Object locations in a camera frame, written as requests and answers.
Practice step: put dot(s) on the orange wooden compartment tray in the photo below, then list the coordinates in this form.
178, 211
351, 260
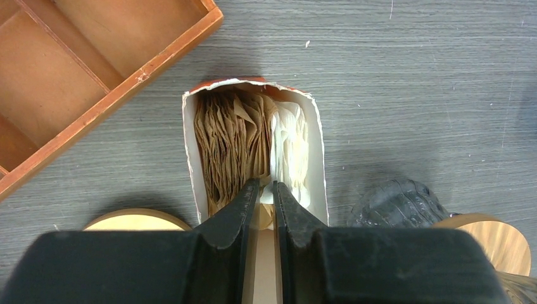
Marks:
68, 65

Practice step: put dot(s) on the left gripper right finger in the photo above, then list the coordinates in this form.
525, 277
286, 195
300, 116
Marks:
321, 264

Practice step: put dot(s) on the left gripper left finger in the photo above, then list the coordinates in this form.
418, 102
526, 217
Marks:
213, 263

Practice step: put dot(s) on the orange coffee filter box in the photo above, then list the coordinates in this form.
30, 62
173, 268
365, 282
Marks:
261, 285

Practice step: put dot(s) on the clear glass mug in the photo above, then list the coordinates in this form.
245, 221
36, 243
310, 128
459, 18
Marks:
398, 203

